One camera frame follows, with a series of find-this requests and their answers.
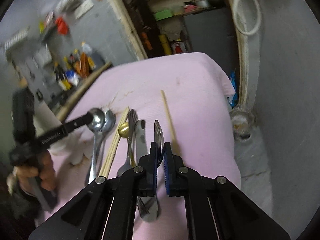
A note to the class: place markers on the person left hand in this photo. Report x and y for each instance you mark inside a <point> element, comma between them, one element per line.
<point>46,174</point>

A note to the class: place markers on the white plastic utensil holder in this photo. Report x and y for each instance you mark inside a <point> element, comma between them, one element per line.
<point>45,120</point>

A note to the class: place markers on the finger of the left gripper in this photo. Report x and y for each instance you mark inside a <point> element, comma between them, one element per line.
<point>74,124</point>

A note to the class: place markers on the oil jug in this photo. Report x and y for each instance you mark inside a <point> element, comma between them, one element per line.
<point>95,59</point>

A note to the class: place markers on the pink floral tablecloth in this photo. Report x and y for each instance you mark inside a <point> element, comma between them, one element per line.
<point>195,87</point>

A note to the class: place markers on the large steel spoon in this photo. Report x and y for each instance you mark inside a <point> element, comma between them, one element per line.
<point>95,126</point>

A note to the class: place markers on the grey cabinet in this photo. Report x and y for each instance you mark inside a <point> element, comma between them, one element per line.
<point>212,32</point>

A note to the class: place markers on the steel fork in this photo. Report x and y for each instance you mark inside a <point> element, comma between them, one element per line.
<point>130,160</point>

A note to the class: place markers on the gold spoon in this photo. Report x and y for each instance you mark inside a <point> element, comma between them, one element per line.
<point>123,132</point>

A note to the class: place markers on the bamboo chopstick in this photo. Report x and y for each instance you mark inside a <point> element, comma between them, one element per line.
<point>117,142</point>
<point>174,142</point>
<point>113,144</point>

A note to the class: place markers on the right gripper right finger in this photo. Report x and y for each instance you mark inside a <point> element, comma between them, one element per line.
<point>215,208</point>

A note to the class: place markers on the small steel spoon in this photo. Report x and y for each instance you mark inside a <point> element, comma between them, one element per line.
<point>159,140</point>

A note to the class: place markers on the red plastic bag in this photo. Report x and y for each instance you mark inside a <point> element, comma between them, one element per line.
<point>62,27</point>

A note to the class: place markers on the green box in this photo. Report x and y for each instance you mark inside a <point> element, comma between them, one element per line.
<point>163,14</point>

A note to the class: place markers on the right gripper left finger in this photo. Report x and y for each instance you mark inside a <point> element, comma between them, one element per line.
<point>104,209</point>

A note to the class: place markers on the white wall switch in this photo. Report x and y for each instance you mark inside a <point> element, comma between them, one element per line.
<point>83,8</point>

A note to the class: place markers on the steel table knife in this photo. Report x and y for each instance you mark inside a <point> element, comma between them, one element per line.
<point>148,206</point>

